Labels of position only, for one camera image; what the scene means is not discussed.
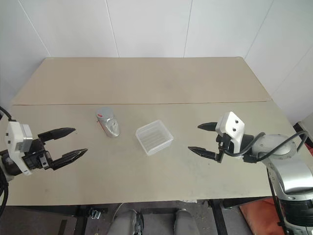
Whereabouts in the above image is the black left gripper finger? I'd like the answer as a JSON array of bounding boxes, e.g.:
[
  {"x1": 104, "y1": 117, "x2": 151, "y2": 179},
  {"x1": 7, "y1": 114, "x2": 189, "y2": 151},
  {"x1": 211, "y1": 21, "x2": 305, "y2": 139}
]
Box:
[
  {"x1": 37, "y1": 127, "x2": 76, "y2": 143},
  {"x1": 49, "y1": 148, "x2": 89, "y2": 171}
]

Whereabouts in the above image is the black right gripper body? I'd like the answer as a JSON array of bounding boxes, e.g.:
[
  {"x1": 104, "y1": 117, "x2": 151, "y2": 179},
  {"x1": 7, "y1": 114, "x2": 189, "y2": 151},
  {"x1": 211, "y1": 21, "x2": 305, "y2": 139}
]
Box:
[{"x1": 215, "y1": 133, "x2": 233, "y2": 164}]

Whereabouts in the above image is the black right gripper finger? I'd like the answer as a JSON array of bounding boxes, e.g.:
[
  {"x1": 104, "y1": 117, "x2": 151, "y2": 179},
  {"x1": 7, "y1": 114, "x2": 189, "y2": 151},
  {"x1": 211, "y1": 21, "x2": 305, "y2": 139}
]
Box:
[
  {"x1": 197, "y1": 122, "x2": 218, "y2": 133},
  {"x1": 187, "y1": 146, "x2": 220, "y2": 162}
]

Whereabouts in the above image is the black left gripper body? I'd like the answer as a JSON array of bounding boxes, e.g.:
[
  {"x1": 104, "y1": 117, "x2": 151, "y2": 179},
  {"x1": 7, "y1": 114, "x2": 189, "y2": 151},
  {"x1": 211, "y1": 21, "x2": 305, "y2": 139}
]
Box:
[{"x1": 22, "y1": 138, "x2": 54, "y2": 171}]

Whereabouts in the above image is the clear plastic container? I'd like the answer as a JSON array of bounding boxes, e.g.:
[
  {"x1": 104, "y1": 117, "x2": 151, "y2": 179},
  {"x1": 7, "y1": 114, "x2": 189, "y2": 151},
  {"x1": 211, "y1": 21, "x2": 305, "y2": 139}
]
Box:
[{"x1": 135, "y1": 119, "x2": 175, "y2": 156}]

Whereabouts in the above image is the metal caster under table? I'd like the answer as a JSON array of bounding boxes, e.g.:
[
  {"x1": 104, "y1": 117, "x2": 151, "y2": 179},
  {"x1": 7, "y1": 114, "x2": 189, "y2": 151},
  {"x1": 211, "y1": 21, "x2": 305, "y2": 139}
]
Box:
[{"x1": 88, "y1": 207, "x2": 109, "y2": 220}]

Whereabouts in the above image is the grey rounded shape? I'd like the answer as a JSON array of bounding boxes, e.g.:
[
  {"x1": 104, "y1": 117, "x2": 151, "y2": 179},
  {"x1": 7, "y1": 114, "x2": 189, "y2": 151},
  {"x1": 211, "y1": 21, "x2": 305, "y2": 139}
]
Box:
[
  {"x1": 108, "y1": 209, "x2": 143, "y2": 235},
  {"x1": 174, "y1": 208, "x2": 199, "y2": 235}
]

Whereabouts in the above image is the dark object beside table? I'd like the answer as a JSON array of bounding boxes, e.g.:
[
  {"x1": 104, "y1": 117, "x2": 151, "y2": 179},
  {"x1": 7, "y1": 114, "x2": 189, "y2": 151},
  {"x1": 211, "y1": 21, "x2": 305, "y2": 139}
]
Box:
[{"x1": 292, "y1": 114, "x2": 313, "y2": 148}]

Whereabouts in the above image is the orange object under table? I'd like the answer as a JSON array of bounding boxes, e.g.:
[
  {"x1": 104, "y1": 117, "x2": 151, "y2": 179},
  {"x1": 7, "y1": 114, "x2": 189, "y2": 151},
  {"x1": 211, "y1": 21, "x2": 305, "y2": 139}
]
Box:
[{"x1": 239, "y1": 196, "x2": 286, "y2": 235}]

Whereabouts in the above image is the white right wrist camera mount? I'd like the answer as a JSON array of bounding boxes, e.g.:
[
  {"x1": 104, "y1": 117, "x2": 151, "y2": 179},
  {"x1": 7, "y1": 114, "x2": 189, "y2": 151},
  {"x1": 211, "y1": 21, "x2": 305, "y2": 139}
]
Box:
[{"x1": 215, "y1": 111, "x2": 246, "y2": 160}]

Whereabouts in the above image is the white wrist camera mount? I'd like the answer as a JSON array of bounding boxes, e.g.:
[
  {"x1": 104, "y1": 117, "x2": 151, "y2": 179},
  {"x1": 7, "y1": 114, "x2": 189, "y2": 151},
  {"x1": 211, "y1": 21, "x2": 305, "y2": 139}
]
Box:
[
  {"x1": 4, "y1": 121, "x2": 34, "y2": 177},
  {"x1": 215, "y1": 111, "x2": 246, "y2": 160}
]

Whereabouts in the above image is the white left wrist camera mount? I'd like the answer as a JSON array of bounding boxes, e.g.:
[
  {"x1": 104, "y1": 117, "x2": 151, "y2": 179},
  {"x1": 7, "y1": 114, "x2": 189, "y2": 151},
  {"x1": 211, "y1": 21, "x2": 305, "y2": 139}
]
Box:
[{"x1": 4, "y1": 121, "x2": 34, "y2": 177}]

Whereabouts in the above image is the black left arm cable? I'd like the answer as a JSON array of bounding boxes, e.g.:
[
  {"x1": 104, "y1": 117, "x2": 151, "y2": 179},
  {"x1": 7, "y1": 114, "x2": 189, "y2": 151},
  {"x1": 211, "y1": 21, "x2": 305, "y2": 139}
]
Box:
[{"x1": 0, "y1": 106, "x2": 12, "y2": 216}]

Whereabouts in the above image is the black table frame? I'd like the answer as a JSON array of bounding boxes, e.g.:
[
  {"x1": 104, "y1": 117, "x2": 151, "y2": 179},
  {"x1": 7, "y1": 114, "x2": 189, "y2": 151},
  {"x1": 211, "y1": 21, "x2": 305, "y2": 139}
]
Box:
[{"x1": 14, "y1": 197, "x2": 272, "y2": 235}]

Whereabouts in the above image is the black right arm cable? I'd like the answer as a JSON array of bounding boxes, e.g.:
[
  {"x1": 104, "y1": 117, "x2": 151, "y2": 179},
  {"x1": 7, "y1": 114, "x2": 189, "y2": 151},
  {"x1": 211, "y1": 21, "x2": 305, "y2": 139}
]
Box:
[{"x1": 223, "y1": 130, "x2": 310, "y2": 164}]

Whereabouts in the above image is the thin black cable on arm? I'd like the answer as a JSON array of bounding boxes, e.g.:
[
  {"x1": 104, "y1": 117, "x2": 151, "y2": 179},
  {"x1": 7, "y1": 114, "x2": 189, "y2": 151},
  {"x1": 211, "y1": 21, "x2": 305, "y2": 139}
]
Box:
[{"x1": 267, "y1": 168, "x2": 289, "y2": 235}]

